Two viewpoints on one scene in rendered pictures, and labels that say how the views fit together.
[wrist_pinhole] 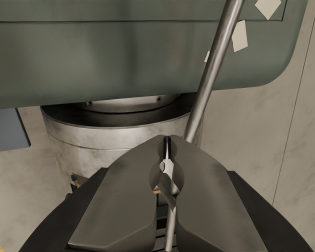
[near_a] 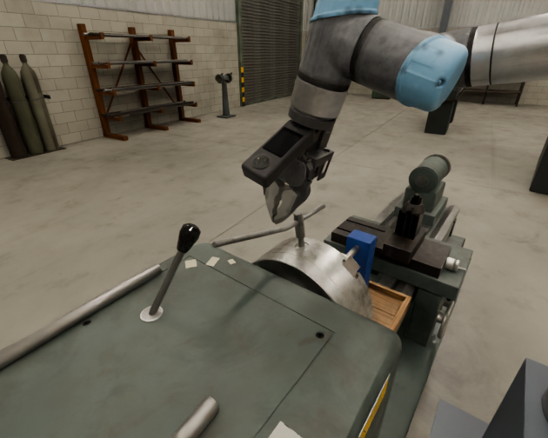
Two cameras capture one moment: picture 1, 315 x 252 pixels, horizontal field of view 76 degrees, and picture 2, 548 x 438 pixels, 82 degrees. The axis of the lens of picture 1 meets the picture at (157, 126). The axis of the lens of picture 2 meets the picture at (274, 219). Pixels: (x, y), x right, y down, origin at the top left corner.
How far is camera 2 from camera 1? 0.47 m
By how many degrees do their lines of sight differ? 33
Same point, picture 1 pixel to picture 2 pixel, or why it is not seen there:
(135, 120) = (290, 271)
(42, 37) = (295, 305)
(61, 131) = (337, 296)
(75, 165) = (345, 277)
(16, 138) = (449, 416)
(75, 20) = (275, 301)
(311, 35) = not seen: hidden behind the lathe
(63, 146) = (345, 291)
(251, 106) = not seen: hidden behind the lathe
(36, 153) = not seen: outside the picture
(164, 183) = (299, 230)
